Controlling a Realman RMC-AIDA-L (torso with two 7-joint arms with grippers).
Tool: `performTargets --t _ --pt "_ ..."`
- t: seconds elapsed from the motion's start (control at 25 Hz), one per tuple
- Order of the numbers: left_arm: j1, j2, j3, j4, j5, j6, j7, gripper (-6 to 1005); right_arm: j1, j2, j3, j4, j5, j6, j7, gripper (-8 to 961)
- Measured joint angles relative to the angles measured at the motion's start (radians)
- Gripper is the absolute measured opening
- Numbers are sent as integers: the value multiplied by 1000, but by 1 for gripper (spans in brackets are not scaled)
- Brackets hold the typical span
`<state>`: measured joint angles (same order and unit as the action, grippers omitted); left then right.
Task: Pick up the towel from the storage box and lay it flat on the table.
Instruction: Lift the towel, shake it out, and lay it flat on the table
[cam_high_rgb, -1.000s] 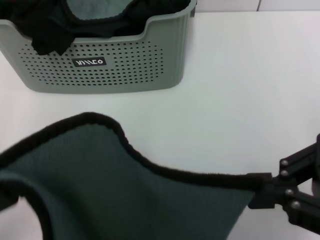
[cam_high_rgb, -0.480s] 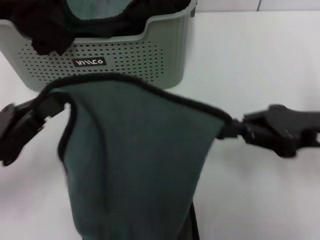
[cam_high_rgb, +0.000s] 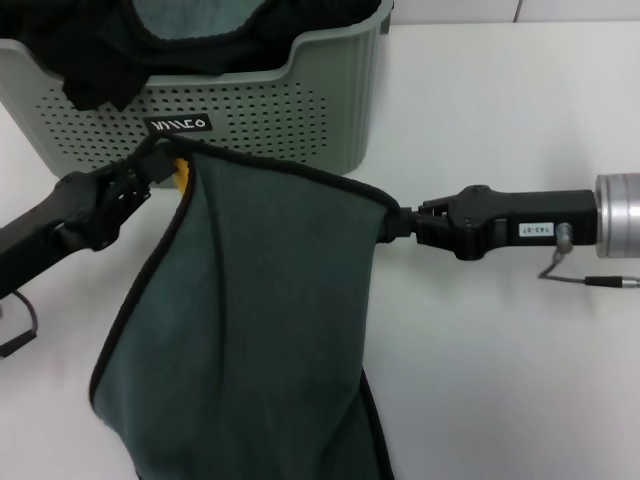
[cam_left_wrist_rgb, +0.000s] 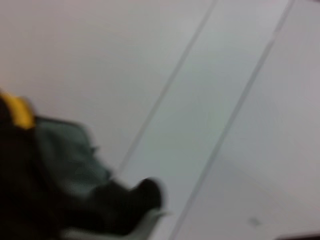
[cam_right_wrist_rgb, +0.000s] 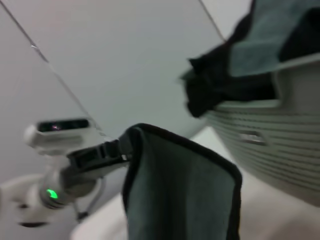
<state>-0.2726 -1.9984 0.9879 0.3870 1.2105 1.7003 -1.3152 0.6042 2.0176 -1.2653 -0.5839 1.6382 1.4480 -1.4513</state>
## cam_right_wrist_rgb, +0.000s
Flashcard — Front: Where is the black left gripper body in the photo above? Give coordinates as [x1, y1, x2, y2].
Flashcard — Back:
[64, 138, 131, 180]

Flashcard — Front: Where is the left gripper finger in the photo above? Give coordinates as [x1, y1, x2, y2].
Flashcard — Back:
[117, 127, 135, 162]

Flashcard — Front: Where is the green towel with black edge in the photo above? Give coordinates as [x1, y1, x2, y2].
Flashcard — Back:
[228, 0, 320, 78]
[121, 122, 243, 240]

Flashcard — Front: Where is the pale green perforated storage box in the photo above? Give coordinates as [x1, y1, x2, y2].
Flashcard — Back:
[203, 53, 320, 207]

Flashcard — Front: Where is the black cloth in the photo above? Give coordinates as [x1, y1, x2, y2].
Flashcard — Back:
[178, 0, 320, 119]

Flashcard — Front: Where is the dark left wrist cable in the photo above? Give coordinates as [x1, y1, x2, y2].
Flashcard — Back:
[73, 174, 107, 222]

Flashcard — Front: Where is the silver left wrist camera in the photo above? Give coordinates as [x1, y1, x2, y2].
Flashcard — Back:
[23, 118, 96, 157]

